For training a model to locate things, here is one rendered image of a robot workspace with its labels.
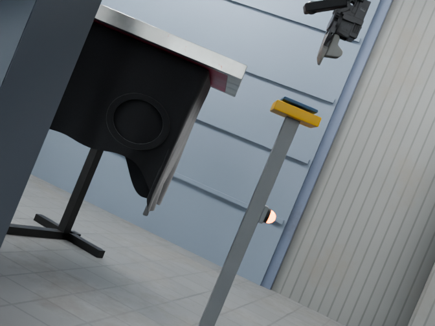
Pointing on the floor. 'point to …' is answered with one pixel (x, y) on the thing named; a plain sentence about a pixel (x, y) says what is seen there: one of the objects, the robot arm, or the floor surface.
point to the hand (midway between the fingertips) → (318, 59)
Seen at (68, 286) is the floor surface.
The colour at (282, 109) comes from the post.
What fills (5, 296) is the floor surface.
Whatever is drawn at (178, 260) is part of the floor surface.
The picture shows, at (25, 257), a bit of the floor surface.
